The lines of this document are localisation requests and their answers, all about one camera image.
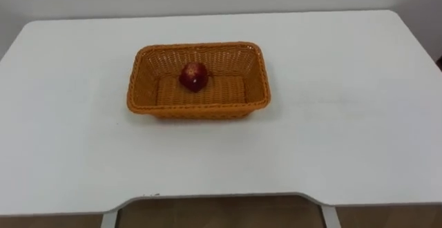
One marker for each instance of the orange woven basket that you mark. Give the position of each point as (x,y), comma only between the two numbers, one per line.
(253,83)

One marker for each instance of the red strawberry soft toy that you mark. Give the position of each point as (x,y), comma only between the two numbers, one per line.
(193,76)

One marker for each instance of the white desk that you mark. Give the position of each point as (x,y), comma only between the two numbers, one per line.
(345,117)

